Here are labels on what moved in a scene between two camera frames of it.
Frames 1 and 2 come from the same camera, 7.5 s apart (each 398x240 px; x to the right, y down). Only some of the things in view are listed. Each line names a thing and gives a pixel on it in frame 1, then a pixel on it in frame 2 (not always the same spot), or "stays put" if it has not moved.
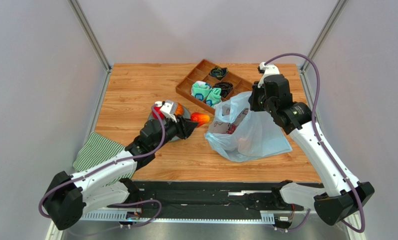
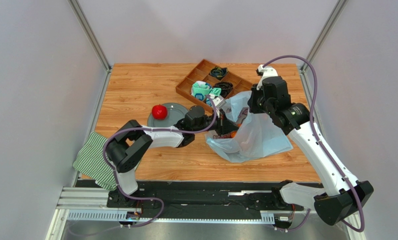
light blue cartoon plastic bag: x=238 y=133 stays put
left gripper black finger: x=188 y=126 → x=227 y=126
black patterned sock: x=226 y=87 stays put
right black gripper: x=255 y=101 stays put
